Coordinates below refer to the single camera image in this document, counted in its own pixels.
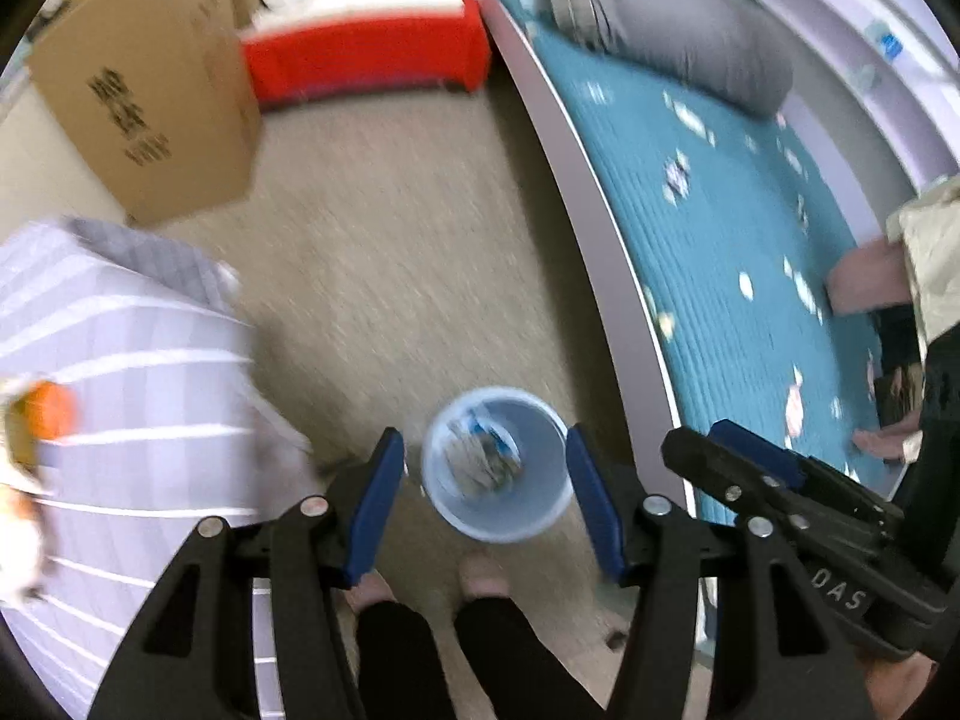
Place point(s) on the light blue plastic bucket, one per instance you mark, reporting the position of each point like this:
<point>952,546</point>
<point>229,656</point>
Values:
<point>493,465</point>

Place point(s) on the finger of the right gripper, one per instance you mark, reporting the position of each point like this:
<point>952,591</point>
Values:
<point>780,463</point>

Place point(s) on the large cardboard box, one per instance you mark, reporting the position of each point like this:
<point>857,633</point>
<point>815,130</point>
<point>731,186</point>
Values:
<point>156,98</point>

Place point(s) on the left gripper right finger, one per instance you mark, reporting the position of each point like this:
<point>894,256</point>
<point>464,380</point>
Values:
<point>779,654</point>

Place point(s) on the person's right hand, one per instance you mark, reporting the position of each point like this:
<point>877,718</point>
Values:
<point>894,686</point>

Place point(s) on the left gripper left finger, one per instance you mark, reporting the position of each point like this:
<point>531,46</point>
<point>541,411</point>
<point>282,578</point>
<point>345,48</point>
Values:
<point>189,653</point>

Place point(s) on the grey folded duvet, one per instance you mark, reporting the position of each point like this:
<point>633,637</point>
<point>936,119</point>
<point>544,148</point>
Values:
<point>728,48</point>

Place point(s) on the red low bench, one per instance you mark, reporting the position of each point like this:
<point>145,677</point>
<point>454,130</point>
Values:
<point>356,53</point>

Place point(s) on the teal bunk bed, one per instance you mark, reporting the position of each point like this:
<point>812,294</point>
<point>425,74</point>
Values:
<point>875,102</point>

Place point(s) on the purple checkered tablecloth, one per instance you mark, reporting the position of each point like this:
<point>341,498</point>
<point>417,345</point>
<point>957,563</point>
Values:
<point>171,429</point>

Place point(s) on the beige hanging shirt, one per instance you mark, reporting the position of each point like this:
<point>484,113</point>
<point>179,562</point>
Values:
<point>928,227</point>

